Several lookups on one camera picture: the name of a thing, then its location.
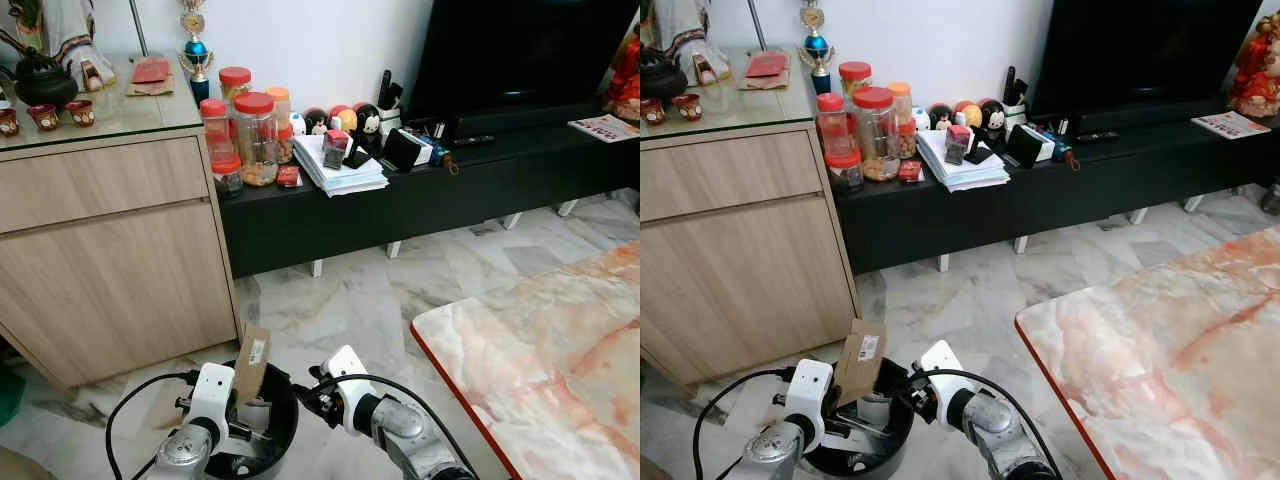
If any brown cardboard mailer white label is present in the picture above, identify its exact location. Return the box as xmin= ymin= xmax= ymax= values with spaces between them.
xmin=231 ymin=324 xmax=274 ymax=407
xmin=832 ymin=318 xmax=888 ymax=408

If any black round rubbish bin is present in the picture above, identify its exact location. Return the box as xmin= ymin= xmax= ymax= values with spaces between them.
xmin=188 ymin=360 xmax=302 ymax=480
xmin=798 ymin=375 xmax=917 ymax=480

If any light wooden sideboard cabinet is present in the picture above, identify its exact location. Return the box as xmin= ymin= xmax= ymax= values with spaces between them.
xmin=640 ymin=88 xmax=862 ymax=387
xmin=0 ymin=92 xmax=242 ymax=390

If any long black TV console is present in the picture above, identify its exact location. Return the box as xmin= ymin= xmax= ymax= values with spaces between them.
xmin=214 ymin=112 xmax=641 ymax=280
xmin=830 ymin=103 xmax=1280 ymax=275

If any white paper stack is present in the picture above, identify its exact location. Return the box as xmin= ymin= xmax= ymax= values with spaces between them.
xmin=292 ymin=134 xmax=390 ymax=198
xmin=914 ymin=129 xmax=1012 ymax=193

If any short red lid jar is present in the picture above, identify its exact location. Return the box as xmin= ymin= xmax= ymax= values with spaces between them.
xmin=827 ymin=147 xmax=866 ymax=196
xmin=209 ymin=152 xmax=245 ymax=200

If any large red lid snack jar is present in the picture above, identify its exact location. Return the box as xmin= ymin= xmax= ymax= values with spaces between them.
xmin=232 ymin=91 xmax=282 ymax=188
xmin=852 ymin=86 xmax=902 ymax=183

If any black box white label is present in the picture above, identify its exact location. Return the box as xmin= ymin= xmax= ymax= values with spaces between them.
xmin=382 ymin=127 xmax=437 ymax=174
xmin=1004 ymin=122 xmax=1060 ymax=169

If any orange lid plastic jar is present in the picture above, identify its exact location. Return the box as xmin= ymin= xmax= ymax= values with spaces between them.
xmin=887 ymin=81 xmax=917 ymax=160
xmin=265 ymin=86 xmax=297 ymax=165

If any tall red lid jar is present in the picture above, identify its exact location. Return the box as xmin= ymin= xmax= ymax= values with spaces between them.
xmin=199 ymin=97 xmax=234 ymax=161
xmin=816 ymin=92 xmax=852 ymax=156

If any small red lid jar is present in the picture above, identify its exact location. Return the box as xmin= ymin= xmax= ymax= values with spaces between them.
xmin=219 ymin=66 xmax=254 ymax=107
xmin=837 ymin=61 xmax=874 ymax=101

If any red packet on brown paper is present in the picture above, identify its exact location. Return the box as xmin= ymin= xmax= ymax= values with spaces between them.
xmin=737 ymin=51 xmax=792 ymax=92
xmin=124 ymin=56 xmax=177 ymax=99

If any gold blue trophy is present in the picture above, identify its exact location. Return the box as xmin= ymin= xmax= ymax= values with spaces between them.
xmin=799 ymin=0 xmax=837 ymax=97
xmin=177 ymin=0 xmax=217 ymax=102

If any red white printed booklet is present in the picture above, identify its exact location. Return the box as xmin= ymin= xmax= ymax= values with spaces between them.
xmin=1191 ymin=109 xmax=1272 ymax=140
xmin=567 ymin=113 xmax=641 ymax=144

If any black flat television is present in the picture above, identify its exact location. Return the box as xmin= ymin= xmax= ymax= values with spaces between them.
xmin=1029 ymin=0 xmax=1265 ymax=127
xmin=404 ymin=0 xmax=641 ymax=129

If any black iron teapot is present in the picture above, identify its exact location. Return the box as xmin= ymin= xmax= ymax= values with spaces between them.
xmin=640 ymin=45 xmax=690 ymax=102
xmin=0 ymin=38 xmax=80 ymax=110

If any red gold figurine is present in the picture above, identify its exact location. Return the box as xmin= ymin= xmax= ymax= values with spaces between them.
xmin=602 ymin=8 xmax=641 ymax=124
xmin=1227 ymin=8 xmax=1280 ymax=120

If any white robed statue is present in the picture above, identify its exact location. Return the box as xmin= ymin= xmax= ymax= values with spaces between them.
xmin=652 ymin=0 xmax=732 ymax=87
xmin=38 ymin=0 xmax=117 ymax=94

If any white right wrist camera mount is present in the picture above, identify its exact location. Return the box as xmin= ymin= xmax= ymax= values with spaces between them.
xmin=324 ymin=345 xmax=375 ymax=434
xmin=918 ymin=340 xmax=968 ymax=428

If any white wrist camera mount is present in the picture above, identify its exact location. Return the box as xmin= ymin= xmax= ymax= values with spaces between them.
xmin=189 ymin=362 xmax=237 ymax=433
xmin=324 ymin=345 xmax=375 ymax=434
xmin=918 ymin=340 xmax=968 ymax=428
xmin=786 ymin=359 xmax=835 ymax=433

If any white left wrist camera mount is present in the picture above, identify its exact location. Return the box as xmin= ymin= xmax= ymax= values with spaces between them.
xmin=189 ymin=362 xmax=237 ymax=433
xmin=786 ymin=359 xmax=835 ymax=433

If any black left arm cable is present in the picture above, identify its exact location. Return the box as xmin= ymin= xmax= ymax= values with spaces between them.
xmin=691 ymin=367 xmax=796 ymax=480
xmin=104 ymin=370 xmax=201 ymax=480

